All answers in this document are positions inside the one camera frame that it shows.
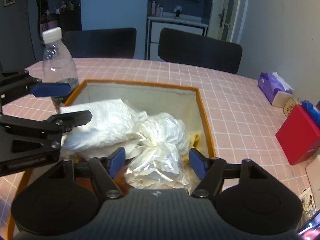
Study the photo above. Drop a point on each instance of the purple tissue pack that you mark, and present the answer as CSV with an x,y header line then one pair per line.
x,y
275,88

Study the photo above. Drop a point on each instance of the left black chair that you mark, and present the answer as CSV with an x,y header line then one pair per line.
x,y
106,43

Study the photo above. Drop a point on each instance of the clear plastic water bottle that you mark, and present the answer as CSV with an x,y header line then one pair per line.
x,y
58,65

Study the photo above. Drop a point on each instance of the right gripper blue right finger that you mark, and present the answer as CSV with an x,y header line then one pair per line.
x,y
201,165

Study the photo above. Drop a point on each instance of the right black chair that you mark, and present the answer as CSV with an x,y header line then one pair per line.
x,y
208,53

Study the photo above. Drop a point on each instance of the black chair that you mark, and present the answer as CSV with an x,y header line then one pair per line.
x,y
208,53
106,43

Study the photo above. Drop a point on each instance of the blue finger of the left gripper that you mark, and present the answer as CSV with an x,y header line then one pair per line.
x,y
71,120
50,89

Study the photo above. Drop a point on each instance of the white plastic bag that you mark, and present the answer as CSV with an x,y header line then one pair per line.
x,y
112,122

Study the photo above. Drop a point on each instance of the white cabinet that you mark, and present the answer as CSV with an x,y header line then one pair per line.
x,y
165,33

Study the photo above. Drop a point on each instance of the orange rimmed storage box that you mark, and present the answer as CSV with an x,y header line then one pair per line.
x,y
64,202

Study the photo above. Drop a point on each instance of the red box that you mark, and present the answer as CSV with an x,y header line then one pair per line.
x,y
298,136

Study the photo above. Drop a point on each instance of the white glass-pane door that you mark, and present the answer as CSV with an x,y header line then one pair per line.
x,y
231,19

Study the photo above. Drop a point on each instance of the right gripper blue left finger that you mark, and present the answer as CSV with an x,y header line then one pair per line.
x,y
111,165

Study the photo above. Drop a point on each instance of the pink checkered tablecloth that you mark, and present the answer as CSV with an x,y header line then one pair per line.
x,y
242,121

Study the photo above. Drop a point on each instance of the yellow cloth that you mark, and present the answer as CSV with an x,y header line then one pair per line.
x,y
194,139

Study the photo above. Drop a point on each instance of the clear plastic wrap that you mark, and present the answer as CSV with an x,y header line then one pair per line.
x,y
163,140

